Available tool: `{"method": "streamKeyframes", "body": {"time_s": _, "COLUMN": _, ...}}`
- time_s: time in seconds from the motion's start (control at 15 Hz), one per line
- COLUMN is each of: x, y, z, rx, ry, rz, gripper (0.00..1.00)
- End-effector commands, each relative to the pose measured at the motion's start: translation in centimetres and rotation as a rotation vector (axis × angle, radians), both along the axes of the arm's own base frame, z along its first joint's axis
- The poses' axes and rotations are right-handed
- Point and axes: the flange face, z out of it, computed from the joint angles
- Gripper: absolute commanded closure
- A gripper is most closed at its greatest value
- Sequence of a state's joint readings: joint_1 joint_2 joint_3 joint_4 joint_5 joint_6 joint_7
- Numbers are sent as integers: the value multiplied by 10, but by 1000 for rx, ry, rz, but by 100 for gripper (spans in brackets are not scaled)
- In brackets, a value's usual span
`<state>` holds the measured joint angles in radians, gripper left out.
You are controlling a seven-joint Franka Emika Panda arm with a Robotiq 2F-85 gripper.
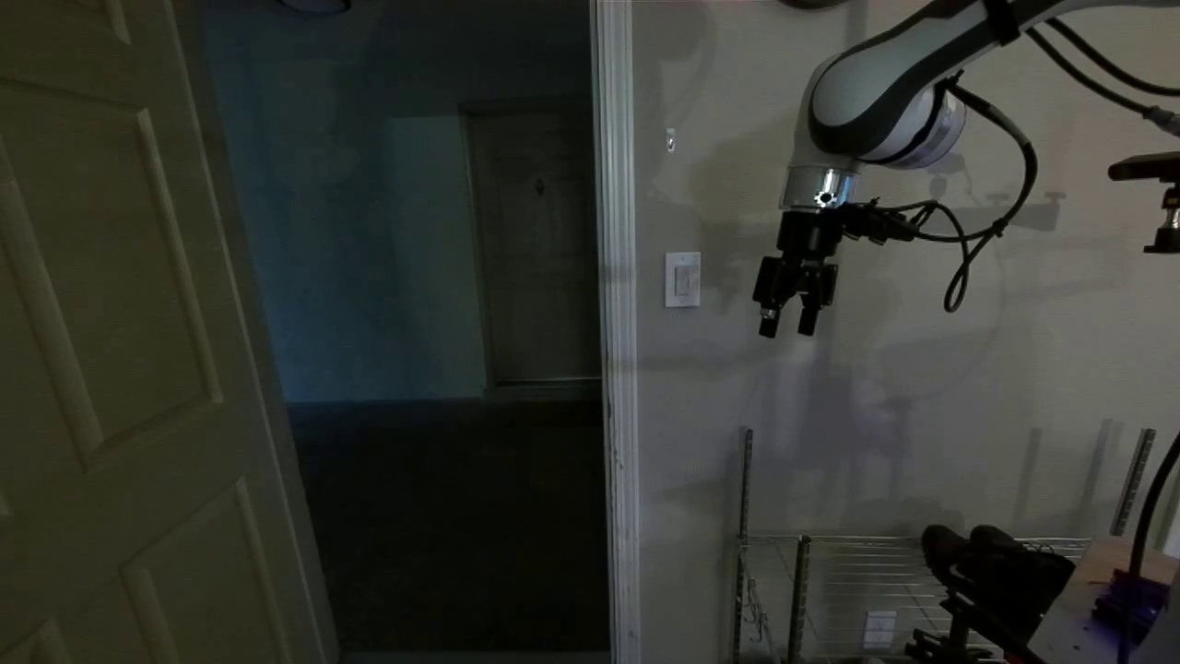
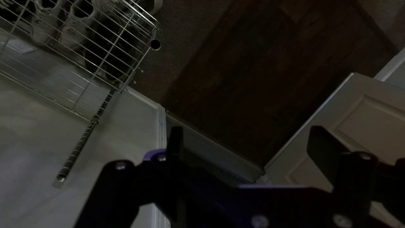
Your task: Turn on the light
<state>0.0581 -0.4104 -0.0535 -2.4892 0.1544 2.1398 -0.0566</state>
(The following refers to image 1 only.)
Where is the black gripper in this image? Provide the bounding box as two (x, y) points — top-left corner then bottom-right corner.
(749, 208), (857, 343)

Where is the dark hallway door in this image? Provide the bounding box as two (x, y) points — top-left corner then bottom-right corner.
(461, 98), (604, 390)

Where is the brown cardboard box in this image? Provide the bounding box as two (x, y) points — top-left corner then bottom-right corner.
(1031, 531), (1180, 664)

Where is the blue-lit black device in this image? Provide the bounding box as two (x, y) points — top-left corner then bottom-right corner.
(1088, 563), (1172, 647)

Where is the white panelled door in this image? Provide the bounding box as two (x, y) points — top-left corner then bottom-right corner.
(0, 0), (342, 664)

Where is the white wall light switch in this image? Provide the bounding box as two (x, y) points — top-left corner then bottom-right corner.
(665, 248), (707, 313)

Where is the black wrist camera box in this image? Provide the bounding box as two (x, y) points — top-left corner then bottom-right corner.
(842, 199), (923, 248)

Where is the white door frame trim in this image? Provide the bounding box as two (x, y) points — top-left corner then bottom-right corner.
(586, 0), (648, 664)

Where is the black looping wrist cable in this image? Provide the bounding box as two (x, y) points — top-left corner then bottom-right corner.
(915, 76), (1044, 316)

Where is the metal wire shelf rack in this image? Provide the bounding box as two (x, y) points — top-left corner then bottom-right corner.
(730, 425), (1165, 664)

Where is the black stereo camera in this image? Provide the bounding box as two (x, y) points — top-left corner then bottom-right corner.
(918, 520), (1079, 664)

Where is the black camera on stand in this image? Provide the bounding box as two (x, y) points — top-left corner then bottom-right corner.
(1104, 147), (1180, 259)

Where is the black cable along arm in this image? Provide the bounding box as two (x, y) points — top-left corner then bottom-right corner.
(1022, 12), (1180, 139)

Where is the thick black curved cable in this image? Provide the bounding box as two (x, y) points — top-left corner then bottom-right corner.
(1128, 426), (1180, 584)

